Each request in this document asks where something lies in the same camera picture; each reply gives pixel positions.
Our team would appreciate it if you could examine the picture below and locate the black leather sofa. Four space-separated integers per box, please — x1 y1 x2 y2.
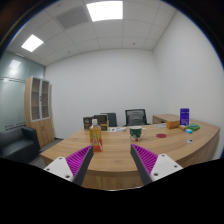
0 126 42 164

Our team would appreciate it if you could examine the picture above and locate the white and green pamphlet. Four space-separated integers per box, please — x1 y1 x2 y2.
107 126 127 133

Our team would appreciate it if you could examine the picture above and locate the small dark brown box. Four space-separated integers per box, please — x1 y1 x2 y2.
82 116 95 131

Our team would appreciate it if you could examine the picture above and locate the orange-label tea bottle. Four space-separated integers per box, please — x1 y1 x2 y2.
88 118 104 153

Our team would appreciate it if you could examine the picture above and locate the black mesh office chair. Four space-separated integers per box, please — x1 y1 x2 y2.
124 108 150 127

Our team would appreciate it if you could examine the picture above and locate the small square ceiling light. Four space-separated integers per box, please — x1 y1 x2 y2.
20 34 45 53

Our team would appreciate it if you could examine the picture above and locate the tan wooden box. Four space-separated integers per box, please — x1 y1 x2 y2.
165 119 181 130

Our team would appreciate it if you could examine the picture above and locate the large square ceiling light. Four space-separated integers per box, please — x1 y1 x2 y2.
86 0 124 22

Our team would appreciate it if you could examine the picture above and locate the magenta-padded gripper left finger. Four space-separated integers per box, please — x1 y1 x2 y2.
43 144 95 187

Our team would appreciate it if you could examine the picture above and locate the green flat packet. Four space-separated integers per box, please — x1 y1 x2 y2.
186 123 201 132

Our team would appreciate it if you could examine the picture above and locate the green and white mug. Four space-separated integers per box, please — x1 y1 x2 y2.
129 125 148 142

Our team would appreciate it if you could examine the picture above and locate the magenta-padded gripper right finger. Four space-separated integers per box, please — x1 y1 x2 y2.
130 143 184 187

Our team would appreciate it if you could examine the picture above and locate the ceiling air vent grille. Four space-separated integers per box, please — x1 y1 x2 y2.
55 5 90 30

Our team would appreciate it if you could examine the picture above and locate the purple standing pouch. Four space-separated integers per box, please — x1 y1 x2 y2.
179 107 190 127

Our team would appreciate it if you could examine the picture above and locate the wooden glass-door shelf cabinet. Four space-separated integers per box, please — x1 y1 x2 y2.
23 75 55 148

